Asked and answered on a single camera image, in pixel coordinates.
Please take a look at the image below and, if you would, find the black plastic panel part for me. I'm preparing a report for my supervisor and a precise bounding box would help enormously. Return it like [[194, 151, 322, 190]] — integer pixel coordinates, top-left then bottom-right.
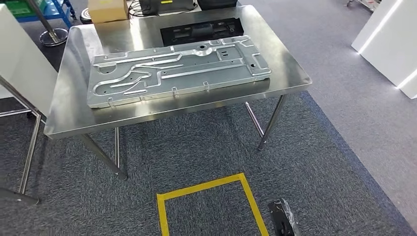
[[159, 17, 245, 47]]

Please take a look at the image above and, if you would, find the steel workbench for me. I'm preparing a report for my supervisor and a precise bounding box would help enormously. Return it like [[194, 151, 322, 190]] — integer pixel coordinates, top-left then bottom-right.
[[44, 4, 313, 181]]

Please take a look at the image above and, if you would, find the large stamped metal panel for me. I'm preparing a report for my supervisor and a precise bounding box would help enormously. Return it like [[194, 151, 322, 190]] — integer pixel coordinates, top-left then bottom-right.
[[86, 35, 272, 109]]

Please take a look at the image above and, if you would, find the yellow floor tape square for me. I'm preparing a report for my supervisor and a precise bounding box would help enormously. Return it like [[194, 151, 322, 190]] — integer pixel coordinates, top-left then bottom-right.
[[156, 173, 270, 236]]

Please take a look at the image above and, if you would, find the black carrying case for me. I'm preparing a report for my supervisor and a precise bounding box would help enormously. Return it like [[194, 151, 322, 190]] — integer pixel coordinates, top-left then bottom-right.
[[197, 0, 238, 11]]

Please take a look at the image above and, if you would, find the grey laptop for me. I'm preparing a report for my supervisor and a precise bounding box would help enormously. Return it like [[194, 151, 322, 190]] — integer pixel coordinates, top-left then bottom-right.
[[138, 0, 198, 16]]

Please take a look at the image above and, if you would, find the dark grey floor mat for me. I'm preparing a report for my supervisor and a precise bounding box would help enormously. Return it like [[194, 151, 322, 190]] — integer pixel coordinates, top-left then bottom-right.
[[0, 19, 416, 236]]

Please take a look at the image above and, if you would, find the cardboard box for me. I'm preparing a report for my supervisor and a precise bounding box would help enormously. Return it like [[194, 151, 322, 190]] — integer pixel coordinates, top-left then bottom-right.
[[88, 0, 129, 24]]

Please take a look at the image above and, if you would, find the blue rack with bins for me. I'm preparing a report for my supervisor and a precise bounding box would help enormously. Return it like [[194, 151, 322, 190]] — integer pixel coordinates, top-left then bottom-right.
[[0, 0, 77, 30]]

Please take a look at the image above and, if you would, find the white table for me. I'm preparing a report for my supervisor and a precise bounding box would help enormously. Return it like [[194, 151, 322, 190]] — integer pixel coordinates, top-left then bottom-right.
[[0, 3, 59, 204]]

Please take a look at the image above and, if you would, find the white lit display plinth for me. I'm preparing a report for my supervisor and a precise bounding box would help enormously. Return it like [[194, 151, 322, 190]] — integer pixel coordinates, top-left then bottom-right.
[[395, 67, 417, 100], [351, 0, 417, 88]]

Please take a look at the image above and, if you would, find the green plastic bin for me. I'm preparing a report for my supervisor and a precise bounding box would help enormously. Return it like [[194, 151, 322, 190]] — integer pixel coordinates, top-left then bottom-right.
[[3, 0, 46, 19]]

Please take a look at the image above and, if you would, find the chrome stanchion post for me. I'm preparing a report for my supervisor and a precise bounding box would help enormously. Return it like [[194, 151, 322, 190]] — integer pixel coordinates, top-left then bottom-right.
[[26, 0, 69, 47]]

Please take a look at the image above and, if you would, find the grey metal frame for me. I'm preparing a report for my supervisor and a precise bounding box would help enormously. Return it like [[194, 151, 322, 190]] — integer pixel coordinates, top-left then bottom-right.
[[346, 0, 382, 13]]

